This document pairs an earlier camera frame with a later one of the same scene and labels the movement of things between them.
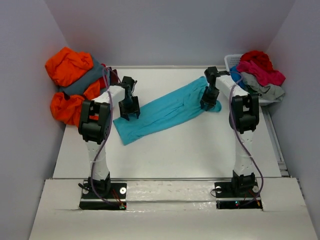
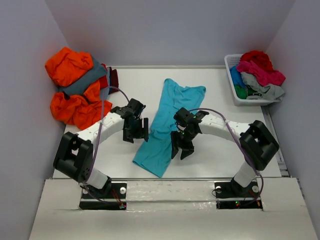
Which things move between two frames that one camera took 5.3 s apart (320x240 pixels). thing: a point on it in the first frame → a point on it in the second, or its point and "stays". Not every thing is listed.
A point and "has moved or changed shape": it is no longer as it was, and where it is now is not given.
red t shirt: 261,59 stays
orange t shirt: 63,66 stays
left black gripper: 135,110 → 142,133
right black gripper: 205,99 → 175,136
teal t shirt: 165,110 has moved or changed shape
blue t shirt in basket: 236,76 stays
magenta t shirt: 264,77 stays
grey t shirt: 271,92 stays
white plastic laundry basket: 232,60 stays
